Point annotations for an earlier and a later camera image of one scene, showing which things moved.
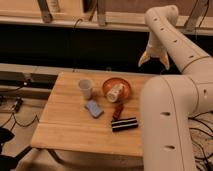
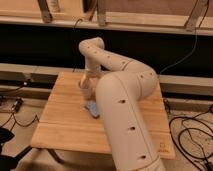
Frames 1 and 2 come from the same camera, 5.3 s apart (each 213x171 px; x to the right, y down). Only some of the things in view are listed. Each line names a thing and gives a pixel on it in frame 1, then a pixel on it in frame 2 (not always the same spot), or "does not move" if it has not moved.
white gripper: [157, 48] to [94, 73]
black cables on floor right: [206, 132] does not move
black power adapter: [18, 104] does not move
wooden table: [94, 112] does not move
